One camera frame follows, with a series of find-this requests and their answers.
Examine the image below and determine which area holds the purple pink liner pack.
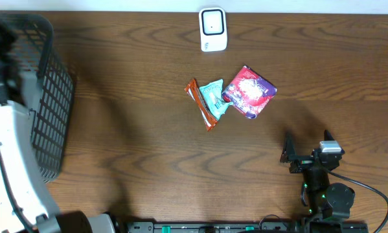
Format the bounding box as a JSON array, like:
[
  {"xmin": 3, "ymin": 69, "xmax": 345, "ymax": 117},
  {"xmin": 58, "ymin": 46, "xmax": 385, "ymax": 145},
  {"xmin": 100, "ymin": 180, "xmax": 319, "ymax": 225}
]
[{"xmin": 222, "ymin": 65, "xmax": 277, "ymax": 119}]

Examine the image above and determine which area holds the white barcode scanner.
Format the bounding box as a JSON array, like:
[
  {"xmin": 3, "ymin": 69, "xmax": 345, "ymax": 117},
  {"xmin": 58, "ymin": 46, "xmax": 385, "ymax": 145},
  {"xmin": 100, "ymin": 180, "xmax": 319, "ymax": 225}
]
[{"xmin": 198, "ymin": 7, "xmax": 228, "ymax": 52}]

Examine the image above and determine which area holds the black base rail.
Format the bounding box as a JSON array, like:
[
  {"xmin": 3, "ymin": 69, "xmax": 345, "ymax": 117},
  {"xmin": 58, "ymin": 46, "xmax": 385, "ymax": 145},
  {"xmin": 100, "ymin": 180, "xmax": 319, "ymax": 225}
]
[{"xmin": 124, "ymin": 221, "xmax": 368, "ymax": 233}]

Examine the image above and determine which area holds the orange brown snack bar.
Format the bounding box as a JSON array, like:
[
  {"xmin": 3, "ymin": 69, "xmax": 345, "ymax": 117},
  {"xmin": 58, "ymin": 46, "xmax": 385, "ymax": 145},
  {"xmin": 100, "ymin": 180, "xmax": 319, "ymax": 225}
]
[{"xmin": 185, "ymin": 78, "xmax": 218, "ymax": 131}]

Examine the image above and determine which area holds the black plastic mesh basket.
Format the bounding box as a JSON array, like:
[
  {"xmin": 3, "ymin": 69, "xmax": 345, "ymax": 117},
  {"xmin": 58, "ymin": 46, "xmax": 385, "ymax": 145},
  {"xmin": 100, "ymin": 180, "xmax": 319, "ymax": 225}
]
[{"xmin": 0, "ymin": 12, "xmax": 75, "ymax": 183}]

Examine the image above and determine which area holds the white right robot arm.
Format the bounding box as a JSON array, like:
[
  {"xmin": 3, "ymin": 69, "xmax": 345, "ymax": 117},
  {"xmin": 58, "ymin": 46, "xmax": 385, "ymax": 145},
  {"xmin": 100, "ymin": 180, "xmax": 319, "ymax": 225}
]
[{"xmin": 280, "ymin": 130, "xmax": 355, "ymax": 232}]

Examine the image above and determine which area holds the teal snack packet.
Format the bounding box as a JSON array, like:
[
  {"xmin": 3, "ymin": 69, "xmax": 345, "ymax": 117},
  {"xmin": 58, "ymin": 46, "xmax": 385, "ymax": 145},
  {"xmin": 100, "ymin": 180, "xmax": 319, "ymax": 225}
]
[{"xmin": 200, "ymin": 79, "xmax": 233, "ymax": 120}]

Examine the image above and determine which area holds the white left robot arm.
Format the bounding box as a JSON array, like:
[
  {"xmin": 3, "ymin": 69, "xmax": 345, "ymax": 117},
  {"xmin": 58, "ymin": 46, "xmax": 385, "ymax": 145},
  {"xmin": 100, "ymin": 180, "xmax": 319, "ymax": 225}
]
[{"xmin": 0, "ymin": 82, "xmax": 115, "ymax": 232}]

